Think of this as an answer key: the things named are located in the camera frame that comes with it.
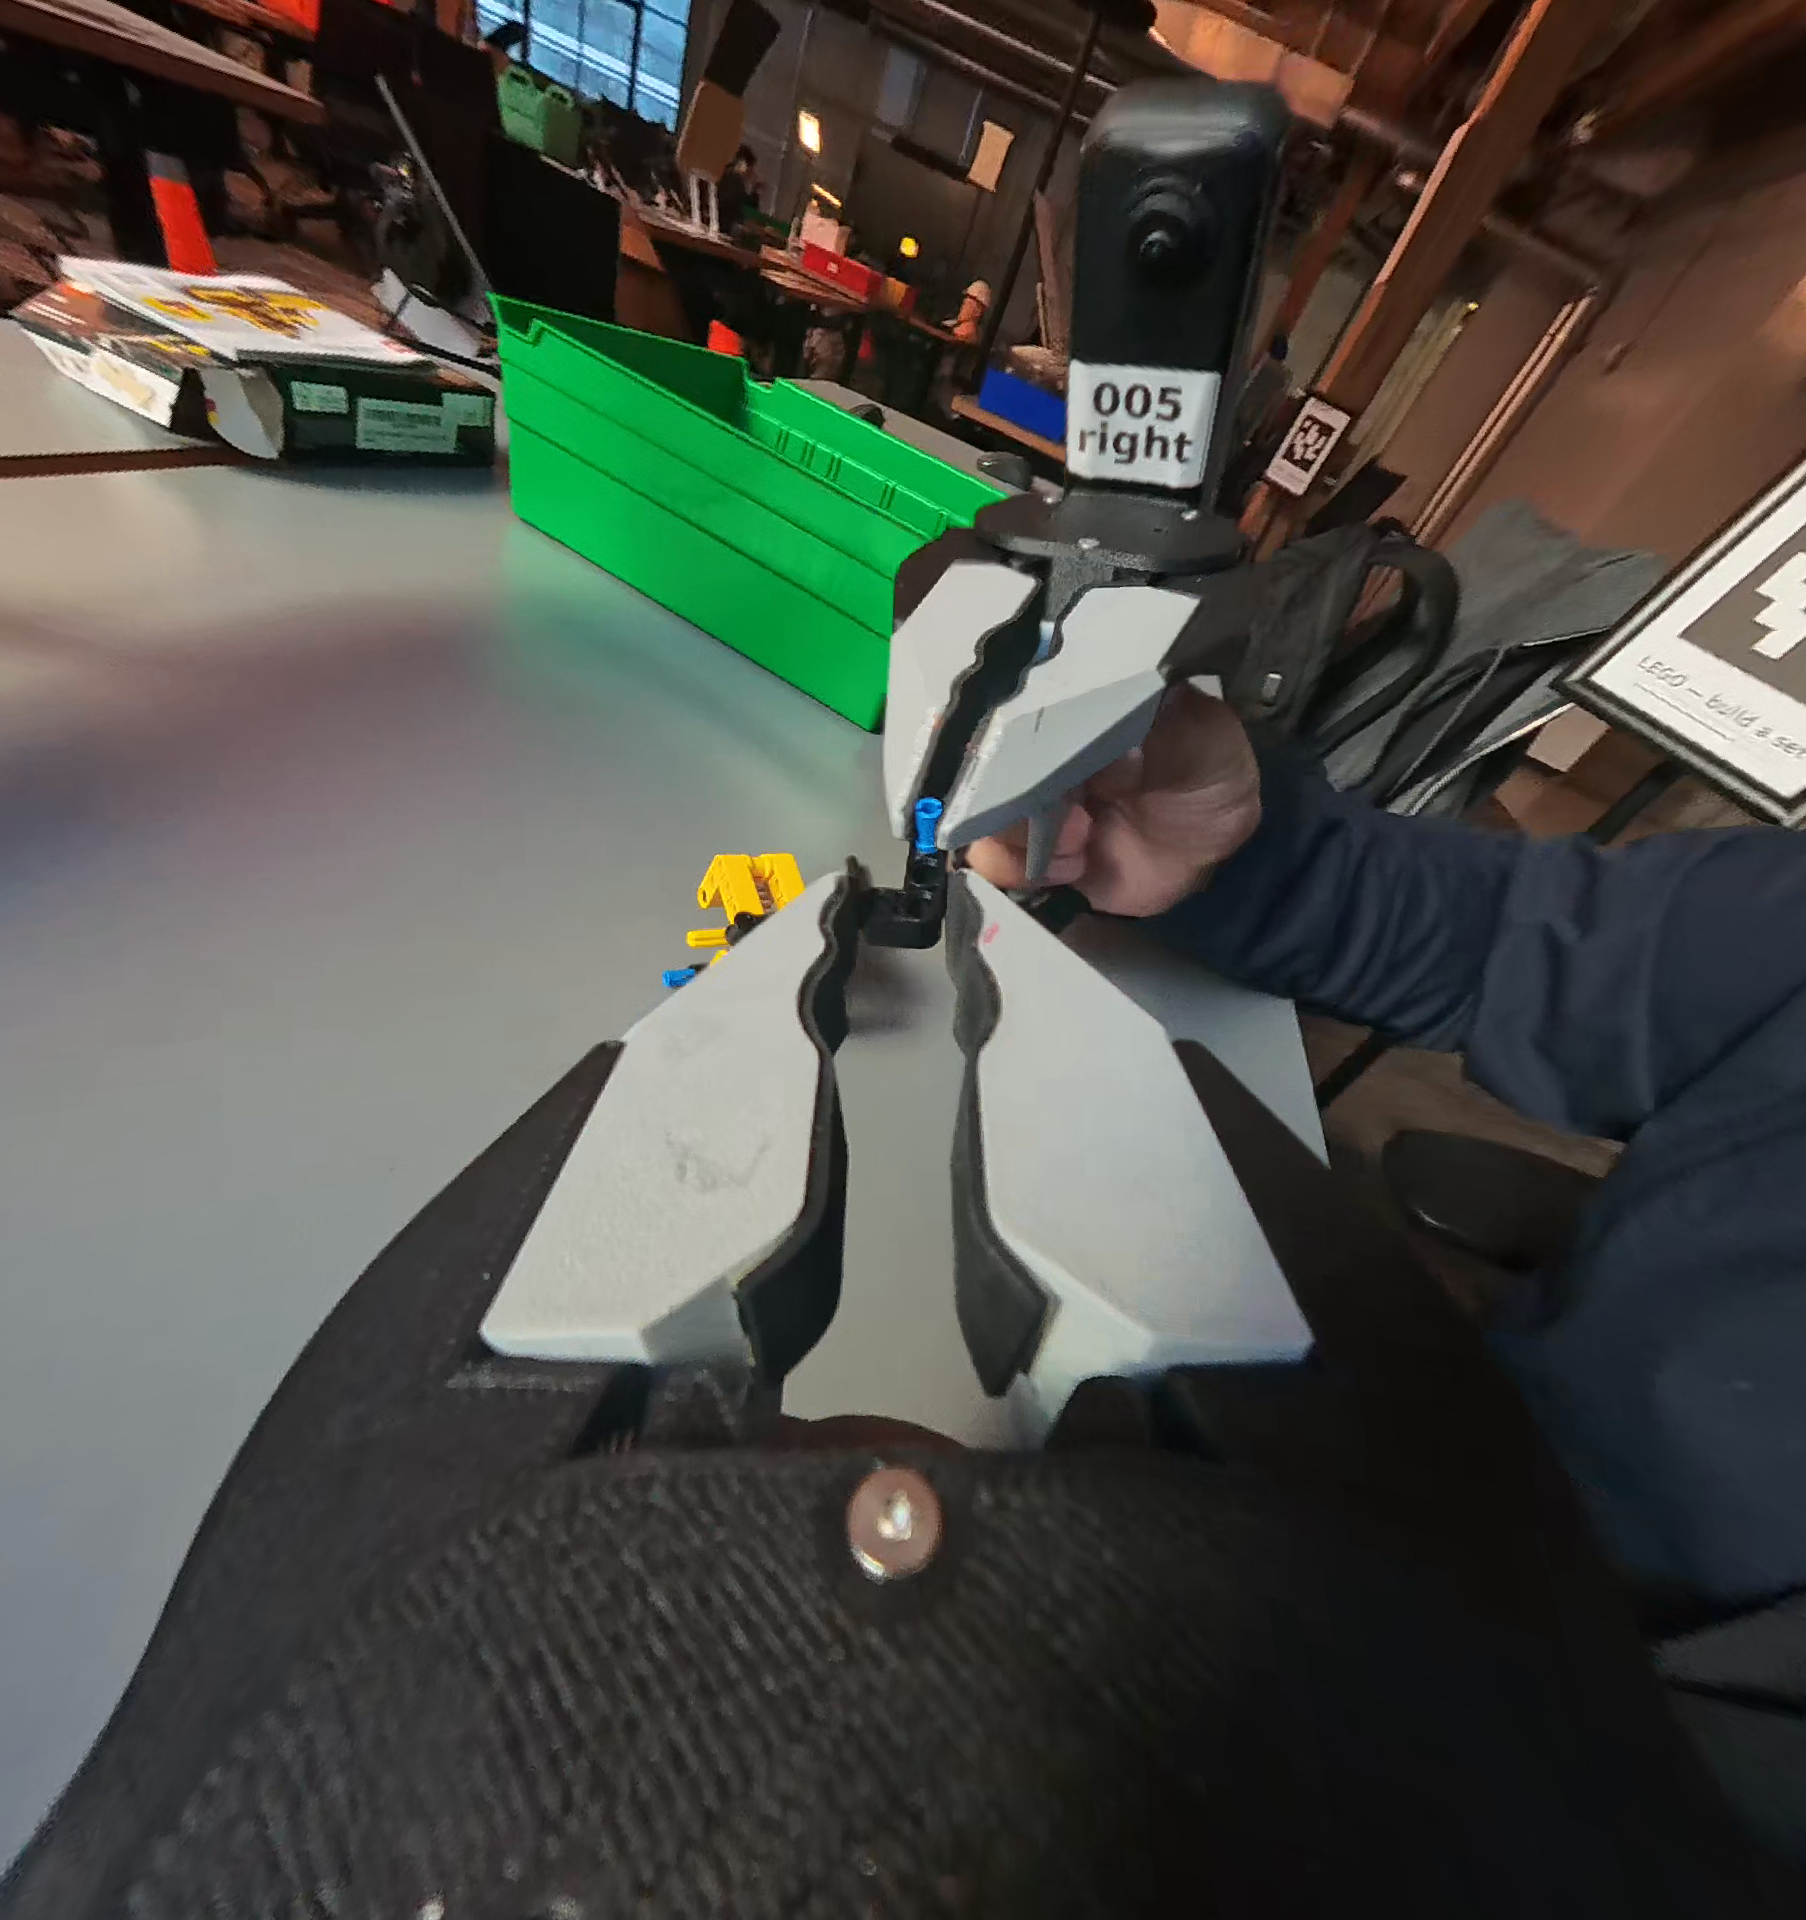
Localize small marker sign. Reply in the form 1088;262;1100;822
1264;392;1354;496

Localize black cardboard lego box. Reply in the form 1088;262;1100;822
10;283;499;464

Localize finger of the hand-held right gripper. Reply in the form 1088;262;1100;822
881;555;1048;843
931;584;1204;854

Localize person's dark clothing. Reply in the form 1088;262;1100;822
1487;1051;1806;1920

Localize black stool seat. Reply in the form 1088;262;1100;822
1384;1124;1598;1265

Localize black backpack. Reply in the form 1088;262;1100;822
1216;518;1460;752

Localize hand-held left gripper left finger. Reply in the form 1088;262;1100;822
481;869;855;1391

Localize person's right forearm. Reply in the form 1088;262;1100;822
1142;734;1806;1156

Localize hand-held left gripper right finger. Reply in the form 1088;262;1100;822
943;869;1318;1427

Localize black lego connector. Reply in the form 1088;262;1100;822
843;857;951;950

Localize lego instruction booklet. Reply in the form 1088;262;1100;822
54;256;428;369

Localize person's right hand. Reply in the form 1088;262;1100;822
967;687;1264;918

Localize framed marker sign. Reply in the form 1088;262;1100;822
1560;405;1806;829

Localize green plastic bin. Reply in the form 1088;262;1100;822
491;294;1017;734

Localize yellow lego assembly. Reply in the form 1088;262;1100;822
663;852;807;991

